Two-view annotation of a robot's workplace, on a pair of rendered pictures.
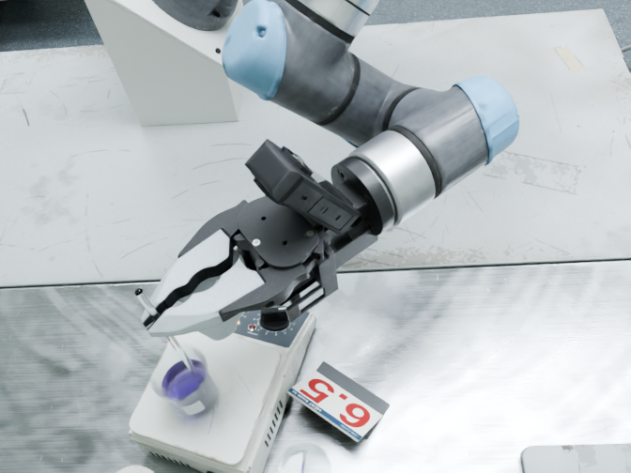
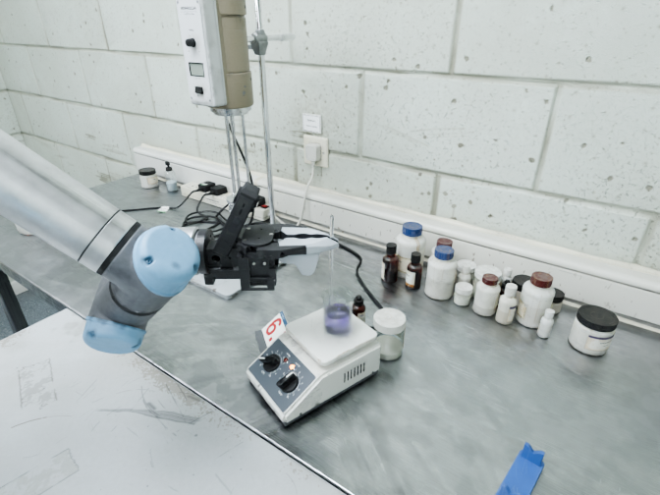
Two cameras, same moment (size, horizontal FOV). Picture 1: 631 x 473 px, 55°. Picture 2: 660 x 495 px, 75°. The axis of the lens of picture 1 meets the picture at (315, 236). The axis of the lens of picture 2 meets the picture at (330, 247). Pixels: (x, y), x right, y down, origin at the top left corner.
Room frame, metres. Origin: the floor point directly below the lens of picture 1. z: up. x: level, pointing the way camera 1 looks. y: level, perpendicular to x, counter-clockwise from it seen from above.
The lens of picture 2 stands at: (0.74, 0.40, 1.46)
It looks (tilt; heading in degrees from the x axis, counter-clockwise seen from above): 28 degrees down; 208
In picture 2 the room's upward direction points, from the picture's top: straight up
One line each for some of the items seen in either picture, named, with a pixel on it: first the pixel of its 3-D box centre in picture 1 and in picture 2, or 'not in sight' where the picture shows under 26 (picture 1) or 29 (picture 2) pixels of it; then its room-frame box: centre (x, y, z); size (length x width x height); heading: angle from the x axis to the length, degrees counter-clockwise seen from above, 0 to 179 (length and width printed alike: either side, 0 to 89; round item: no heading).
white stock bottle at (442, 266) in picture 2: not in sight; (441, 271); (-0.10, 0.24, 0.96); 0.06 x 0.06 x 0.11
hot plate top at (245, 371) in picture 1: (207, 389); (330, 331); (0.23, 0.13, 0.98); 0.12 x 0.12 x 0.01; 65
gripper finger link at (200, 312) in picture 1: (215, 319); (308, 247); (0.22, 0.09, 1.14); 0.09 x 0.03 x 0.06; 121
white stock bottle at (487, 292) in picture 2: not in sight; (487, 294); (-0.08, 0.34, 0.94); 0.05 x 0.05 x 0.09
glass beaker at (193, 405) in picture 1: (184, 381); (338, 312); (0.22, 0.14, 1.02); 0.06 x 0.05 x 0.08; 42
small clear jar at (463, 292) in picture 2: not in sight; (463, 294); (-0.09, 0.29, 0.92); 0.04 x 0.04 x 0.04
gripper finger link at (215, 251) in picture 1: (192, 289); (308, 258); (0.25, 0.10, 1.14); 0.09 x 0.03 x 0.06; 118
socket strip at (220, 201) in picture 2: not in sight; (224, 198); (-0.28, -0.55, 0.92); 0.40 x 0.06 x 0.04; 83
